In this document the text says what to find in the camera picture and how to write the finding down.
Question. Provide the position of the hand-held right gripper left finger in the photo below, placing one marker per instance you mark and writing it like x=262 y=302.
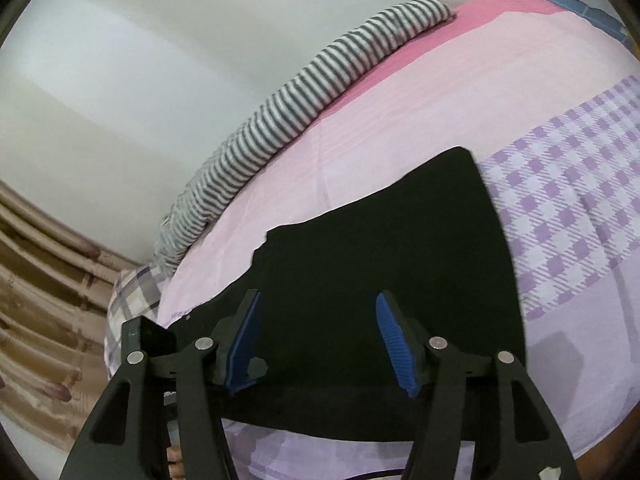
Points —
x=245 y=345

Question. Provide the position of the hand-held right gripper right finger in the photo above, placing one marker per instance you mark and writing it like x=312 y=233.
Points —
x=395 y=345

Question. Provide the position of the black pants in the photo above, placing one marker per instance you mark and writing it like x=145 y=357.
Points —
x=375 y=240

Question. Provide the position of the person's left hand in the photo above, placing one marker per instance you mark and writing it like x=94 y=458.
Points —
x=175 y=465

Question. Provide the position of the plaid pillow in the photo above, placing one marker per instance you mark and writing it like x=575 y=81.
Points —
x=132 y=295

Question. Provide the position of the beige patterned curtain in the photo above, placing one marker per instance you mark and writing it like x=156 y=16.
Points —
x=45 y=300

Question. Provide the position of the grey white striped blanket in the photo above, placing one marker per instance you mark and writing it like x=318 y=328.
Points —
x=300 y=95

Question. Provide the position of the pink purple bedsheet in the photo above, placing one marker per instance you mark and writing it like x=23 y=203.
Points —
x=450 y=90

